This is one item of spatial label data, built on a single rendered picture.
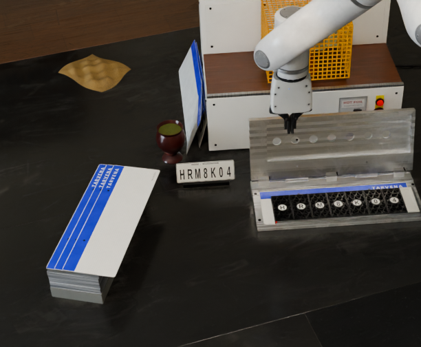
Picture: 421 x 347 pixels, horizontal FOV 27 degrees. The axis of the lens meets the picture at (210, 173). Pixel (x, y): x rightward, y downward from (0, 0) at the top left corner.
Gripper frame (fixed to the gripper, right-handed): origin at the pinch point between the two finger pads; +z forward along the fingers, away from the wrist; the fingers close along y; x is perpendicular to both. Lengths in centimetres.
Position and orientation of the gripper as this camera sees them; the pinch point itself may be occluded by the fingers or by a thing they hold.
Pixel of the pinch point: (289, 124)
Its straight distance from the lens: 219.7
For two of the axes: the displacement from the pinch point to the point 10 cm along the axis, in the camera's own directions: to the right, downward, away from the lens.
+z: 0.4, 7.8, 6.3
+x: -0.6, -6.3, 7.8
